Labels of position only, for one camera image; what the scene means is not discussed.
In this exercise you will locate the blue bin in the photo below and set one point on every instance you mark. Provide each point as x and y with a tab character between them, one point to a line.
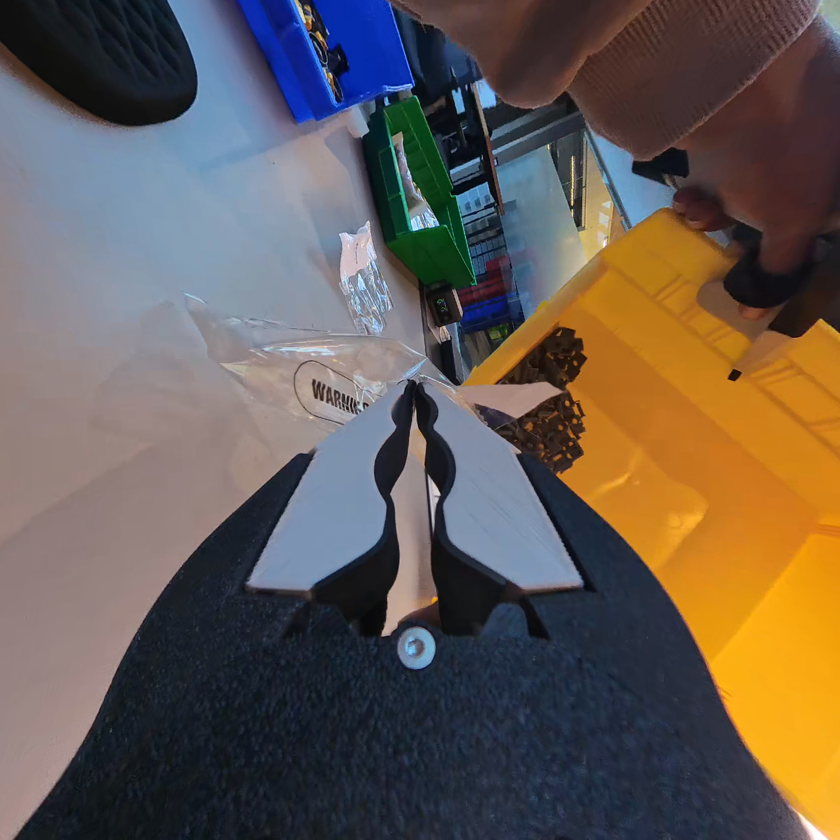
328	53

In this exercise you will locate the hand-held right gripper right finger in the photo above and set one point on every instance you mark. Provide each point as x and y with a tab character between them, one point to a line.
512	519

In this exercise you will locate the person's left hand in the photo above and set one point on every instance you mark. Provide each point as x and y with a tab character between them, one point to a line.
775	145

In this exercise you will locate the clear plastic bag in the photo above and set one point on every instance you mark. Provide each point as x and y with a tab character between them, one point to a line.
365	282

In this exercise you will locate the person's left forearm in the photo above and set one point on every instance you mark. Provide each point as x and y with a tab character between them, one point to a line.
630	59

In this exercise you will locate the black textured pad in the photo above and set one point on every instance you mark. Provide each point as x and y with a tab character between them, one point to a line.
99	53

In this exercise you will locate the storage shelf with bins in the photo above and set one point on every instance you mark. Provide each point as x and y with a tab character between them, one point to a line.
486	282

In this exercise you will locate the yellow bin with grey parts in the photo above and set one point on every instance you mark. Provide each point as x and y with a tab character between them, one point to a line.
735	525

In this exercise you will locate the green bin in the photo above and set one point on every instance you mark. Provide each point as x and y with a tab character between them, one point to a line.
427	197

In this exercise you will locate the small black device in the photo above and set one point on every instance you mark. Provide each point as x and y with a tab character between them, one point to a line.
444	306

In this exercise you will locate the large clear labelled bag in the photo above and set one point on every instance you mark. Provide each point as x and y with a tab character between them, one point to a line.
289	355

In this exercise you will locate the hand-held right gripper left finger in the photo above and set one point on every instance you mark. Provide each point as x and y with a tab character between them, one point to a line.
328	519

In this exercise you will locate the clear bag of parts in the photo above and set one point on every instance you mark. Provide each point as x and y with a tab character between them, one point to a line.
418	197

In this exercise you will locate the pile of grey connector parts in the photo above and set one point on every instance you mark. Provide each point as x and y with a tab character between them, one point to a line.
545	394

